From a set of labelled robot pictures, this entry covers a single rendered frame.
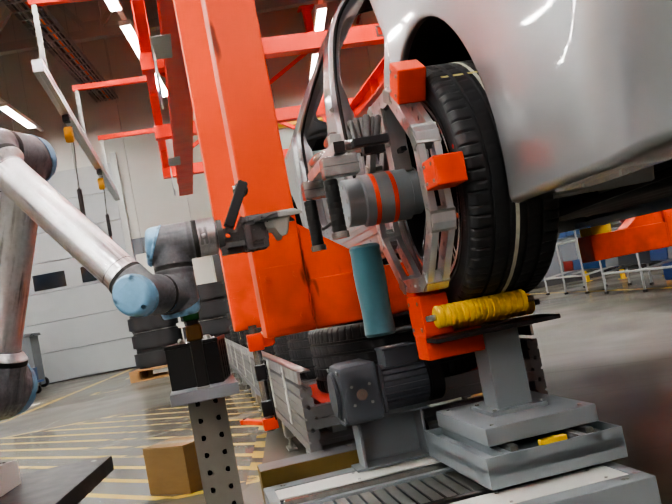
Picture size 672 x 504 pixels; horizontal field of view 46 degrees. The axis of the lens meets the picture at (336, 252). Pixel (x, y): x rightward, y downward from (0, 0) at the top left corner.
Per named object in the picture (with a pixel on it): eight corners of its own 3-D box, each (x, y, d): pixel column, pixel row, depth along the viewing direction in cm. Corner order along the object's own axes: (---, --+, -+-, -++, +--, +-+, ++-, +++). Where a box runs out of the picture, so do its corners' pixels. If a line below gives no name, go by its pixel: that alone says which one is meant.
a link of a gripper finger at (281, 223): (305, 231, 183) (271, 239, 186) (301, 206, 183) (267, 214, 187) (299, 231, 180) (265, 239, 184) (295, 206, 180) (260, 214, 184)
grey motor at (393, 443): (488, 448, 234) (465, 332, 236) (353, 480, 226) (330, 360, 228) (467, 439, 252) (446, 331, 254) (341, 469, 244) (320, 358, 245)
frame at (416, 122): (471, 284, 186) (426, 63, 189) (445, 289, 185) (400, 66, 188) (409, 293, 239) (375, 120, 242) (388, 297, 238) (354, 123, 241)
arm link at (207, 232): (194, 222, 190) (194, 217, 180) (214, 218, 191) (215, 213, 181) (201, 258, 189) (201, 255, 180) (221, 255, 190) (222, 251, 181)
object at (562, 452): (629, 460, 191) (620, 421, 192) (492, 495, 185) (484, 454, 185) (540, 432, 240) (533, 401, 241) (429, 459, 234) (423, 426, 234)
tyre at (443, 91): (457, 235, 263) (554, 337, 205) (390, 247, 258) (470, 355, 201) (457, 36, 233) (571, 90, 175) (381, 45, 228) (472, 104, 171)
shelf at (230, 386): (240, 393, 194) (238, 381, 195) (171, 408, 191) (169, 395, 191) (231, 380, 236) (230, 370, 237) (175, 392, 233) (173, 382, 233)
